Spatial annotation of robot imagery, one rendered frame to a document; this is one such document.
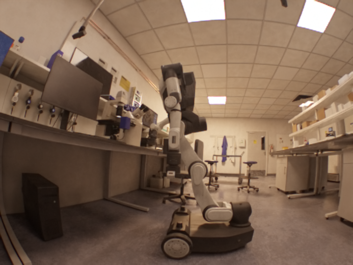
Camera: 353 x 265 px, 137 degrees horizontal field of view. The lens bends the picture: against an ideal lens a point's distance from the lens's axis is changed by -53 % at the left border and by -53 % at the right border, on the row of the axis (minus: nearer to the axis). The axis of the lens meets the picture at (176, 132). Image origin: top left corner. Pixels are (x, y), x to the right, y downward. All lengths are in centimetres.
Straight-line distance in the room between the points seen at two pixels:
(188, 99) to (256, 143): 617
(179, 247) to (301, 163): 289
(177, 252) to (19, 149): 147
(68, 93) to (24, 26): 107
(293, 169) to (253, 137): 414
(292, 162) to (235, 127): 437
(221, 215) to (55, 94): 141
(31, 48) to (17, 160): 107
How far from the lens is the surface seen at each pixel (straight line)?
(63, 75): 117
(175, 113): 92
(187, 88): 116
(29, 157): 156
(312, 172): 371
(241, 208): 119
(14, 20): 191
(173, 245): 103
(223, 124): 709
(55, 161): 167
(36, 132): 71
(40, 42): 189
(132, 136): 125
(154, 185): 314
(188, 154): 107
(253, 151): 704
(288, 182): 329
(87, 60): 185
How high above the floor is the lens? 69
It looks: 10 degrees up
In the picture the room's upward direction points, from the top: 4 degrees clockwise
